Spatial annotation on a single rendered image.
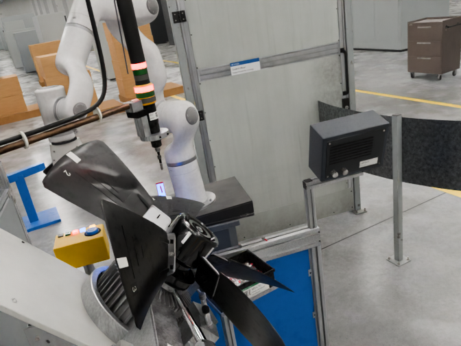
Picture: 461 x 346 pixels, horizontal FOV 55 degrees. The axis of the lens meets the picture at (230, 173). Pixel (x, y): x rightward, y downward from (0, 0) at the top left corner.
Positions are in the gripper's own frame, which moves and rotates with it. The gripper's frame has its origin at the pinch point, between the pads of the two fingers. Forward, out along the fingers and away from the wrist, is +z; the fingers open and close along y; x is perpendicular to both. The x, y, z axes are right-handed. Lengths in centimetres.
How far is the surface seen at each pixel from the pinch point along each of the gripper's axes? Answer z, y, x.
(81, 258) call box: 23.1, 4.6, 4.4
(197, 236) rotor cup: 1, -29, 51
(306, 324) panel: 82, -72, -1
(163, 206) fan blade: 5.6, -24.3, 19.2
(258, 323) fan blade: 15, -36, 67
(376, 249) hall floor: 122, -161, -91
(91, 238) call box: 17.2, -0.2, 4.0
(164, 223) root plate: 0.3, -22.7, 41.5
